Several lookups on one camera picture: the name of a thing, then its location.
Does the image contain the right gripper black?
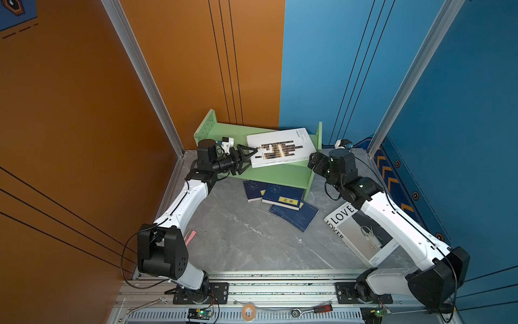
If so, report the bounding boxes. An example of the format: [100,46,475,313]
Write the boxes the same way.
[307,151,344,194]

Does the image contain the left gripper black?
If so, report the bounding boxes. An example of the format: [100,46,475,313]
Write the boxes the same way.
[210,146,256,177]

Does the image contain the white book with brown pattern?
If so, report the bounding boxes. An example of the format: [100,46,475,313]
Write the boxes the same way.
[247,128,316,168]

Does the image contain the white LOVER book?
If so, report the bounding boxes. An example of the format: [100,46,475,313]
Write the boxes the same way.
[324,202,399,268]

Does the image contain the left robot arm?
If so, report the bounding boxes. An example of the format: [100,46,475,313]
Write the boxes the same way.
[136,139,258,303]

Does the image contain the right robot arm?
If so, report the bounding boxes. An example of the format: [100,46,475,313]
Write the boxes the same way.
[308,148,470,313]

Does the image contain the green two-tier shelf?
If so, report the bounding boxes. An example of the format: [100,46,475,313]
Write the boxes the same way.
[194,109,314,198]

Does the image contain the blue book rear left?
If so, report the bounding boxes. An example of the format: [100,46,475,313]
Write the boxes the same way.
[244,180,268,202]

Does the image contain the blue book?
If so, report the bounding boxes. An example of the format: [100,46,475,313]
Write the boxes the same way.
[269,203,319,232]
[244,180,268,202]
[262,184,304,211]

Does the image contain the blue book top middle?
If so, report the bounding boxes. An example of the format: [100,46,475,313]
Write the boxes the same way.
[262,184,304,211]

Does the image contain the blue book lower right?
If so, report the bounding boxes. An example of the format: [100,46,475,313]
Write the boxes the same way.
[269,203,319,232]

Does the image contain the pink strip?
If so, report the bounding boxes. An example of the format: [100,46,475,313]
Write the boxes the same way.
[184,229,197,246]

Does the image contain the tape roll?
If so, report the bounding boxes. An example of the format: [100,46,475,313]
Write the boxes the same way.
[241,303,257,322]

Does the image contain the silver wrench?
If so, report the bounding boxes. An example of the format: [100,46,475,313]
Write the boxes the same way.
[127,297,166,315]

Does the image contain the small circuit board left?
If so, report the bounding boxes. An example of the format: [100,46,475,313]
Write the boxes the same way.
[186,308,216,323]

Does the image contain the small circuit board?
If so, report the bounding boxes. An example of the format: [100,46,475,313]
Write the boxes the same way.
[186,308,216,323]
[360,309,387,324]

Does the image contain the small circuit board right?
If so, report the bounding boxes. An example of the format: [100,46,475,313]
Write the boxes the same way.
[360,309,387,324]

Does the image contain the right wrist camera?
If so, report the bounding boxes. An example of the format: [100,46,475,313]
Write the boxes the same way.
[334,139,353,149]

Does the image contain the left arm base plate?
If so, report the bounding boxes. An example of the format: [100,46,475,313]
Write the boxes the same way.
[173,282,229,305]

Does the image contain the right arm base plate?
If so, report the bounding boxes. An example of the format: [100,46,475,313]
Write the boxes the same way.
[335,282,393,305]

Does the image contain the ratchet with red handle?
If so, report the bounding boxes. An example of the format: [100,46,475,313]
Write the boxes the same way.
[290,304,333,319]

